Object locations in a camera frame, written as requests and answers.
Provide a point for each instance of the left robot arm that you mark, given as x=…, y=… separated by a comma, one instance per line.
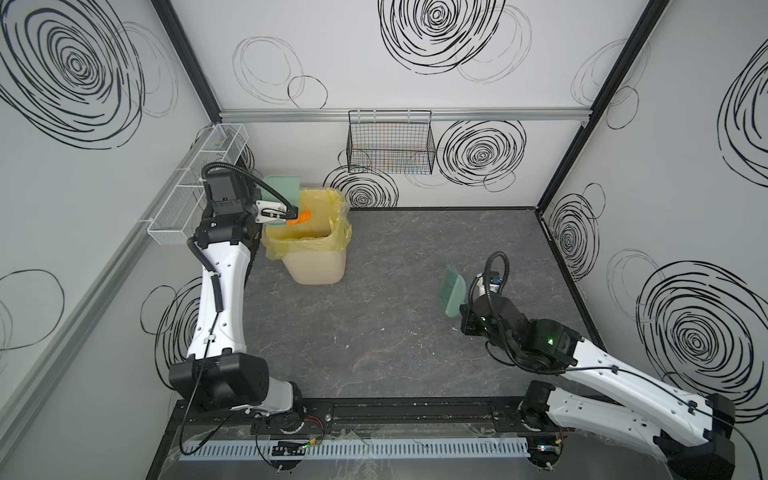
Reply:
x=217, y=372

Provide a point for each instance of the white wire shelf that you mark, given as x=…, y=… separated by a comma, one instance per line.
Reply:
x=180, y=212

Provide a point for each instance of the white slotted cable duct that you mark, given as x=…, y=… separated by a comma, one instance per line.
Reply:
x=358, y=449

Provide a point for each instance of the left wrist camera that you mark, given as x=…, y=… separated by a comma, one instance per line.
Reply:
x=271, y=211

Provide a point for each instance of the aluminium wall rail back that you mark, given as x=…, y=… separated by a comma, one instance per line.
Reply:
x=378, y=115

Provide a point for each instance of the orange paper scrap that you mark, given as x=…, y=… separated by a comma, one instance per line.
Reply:
x=302, y=217

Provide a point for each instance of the green dustpan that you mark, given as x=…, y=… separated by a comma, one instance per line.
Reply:
x=288, y=186

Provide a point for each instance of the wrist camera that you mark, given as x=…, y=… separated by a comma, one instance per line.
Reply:
x=494, y=283
x=271, y=211

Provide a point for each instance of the black wire basket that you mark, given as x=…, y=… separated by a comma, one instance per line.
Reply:
x=391, y=147

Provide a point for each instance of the cream trash bin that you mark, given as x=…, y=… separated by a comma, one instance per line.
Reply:
x=316, y=267

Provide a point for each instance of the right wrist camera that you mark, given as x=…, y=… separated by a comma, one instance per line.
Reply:
x=494, y=283

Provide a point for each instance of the yellow plastic bin liner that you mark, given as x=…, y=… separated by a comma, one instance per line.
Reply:
x=327, y=229

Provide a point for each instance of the green hand brush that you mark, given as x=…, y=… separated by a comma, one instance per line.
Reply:
x=452, y=291

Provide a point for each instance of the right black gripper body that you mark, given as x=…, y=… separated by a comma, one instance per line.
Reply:
x=470, y=318

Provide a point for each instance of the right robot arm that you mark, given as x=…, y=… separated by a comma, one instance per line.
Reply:
x=580, y=386

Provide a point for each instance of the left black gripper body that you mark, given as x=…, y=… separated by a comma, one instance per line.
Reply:
x=253, y=196

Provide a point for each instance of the black front rail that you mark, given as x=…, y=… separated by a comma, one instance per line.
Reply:
x=330, y=416

